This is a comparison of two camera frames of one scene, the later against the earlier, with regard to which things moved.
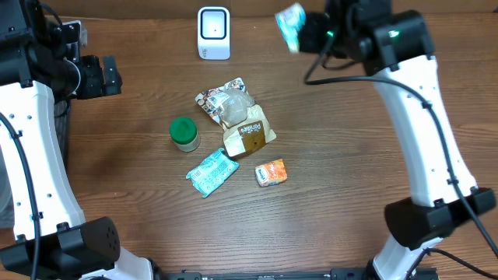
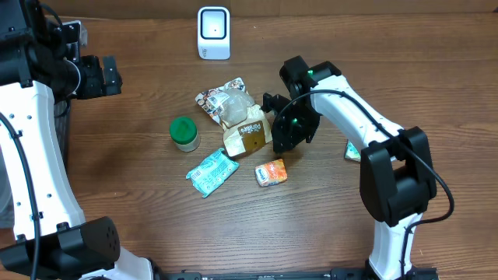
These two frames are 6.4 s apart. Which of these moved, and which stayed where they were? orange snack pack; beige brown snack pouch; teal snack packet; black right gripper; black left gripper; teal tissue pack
Moved: teal tissue pack; black right gripper
Stayed: beige brown snack pouch; teal snack packet; orange snack pack; black left gripper
